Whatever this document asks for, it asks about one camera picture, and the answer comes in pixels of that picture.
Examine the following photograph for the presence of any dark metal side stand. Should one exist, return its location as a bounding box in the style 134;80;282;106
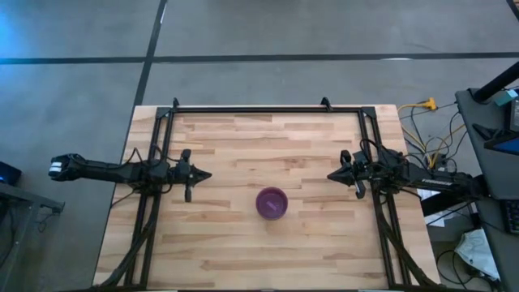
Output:
0;181;66;292

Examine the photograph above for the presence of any black device with blue light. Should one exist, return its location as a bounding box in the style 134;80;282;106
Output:
0;161;23;187

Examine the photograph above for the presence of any grey desk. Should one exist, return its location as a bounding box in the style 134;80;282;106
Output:
453;87;519;292

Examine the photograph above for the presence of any yellow extension cable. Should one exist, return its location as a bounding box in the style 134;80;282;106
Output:
396;96;467;170

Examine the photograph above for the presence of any white paper sheet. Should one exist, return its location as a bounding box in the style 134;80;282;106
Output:
416;187;451;227

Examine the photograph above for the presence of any black floor cable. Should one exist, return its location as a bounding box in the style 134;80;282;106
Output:
403;105;467;171

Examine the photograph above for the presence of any teal box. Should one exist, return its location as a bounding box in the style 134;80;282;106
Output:
493;88;519;108

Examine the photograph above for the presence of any black pole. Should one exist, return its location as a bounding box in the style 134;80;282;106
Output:
472;60;519;103

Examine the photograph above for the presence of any black laptop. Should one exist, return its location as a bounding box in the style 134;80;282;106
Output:
472;97;519;156

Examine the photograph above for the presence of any black aluminium table frame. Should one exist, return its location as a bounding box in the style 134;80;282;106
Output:
91;97;445;292

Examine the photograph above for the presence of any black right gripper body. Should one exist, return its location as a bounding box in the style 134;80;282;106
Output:
339;148;371;200

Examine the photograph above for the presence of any purple translucent plastic bowl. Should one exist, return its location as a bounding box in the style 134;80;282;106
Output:
255;186;290;221

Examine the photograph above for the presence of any white plastic bag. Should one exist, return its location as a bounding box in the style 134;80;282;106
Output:
453;228;502;281

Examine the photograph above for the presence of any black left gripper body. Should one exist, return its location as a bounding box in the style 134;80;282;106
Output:
172;148;196;204

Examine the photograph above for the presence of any black keyboard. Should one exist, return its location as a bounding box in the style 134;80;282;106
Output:
502;198;519;235

